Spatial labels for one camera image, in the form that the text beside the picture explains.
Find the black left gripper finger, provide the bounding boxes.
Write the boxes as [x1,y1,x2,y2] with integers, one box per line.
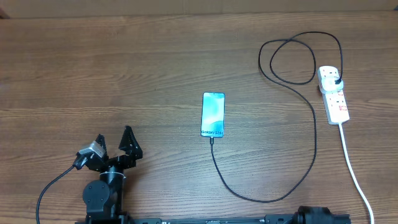
[119,126,143,162]
[95,134,107,156]

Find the Galaxy S24+ smartphone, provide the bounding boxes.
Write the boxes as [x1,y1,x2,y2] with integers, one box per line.
[201,92,225,138]

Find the black USB charging cable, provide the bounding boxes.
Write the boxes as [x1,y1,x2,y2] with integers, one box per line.
[210,30,344,203]

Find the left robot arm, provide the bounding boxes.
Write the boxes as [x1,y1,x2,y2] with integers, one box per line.
[73,126,143,223]

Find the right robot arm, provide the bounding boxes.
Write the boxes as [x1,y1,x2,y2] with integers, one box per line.
[292,206,334,224]

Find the white charger plug adapter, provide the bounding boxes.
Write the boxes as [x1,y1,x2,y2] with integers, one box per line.
[319,77,344,94]

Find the white power strip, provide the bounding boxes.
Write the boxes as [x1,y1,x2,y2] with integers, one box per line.
[317,66,349,125]

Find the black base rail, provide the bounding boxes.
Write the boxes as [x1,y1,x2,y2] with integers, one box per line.
[74,214,352,224]

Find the white power strip cord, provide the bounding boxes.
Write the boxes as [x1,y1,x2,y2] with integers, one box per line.
[338,123,375,224]

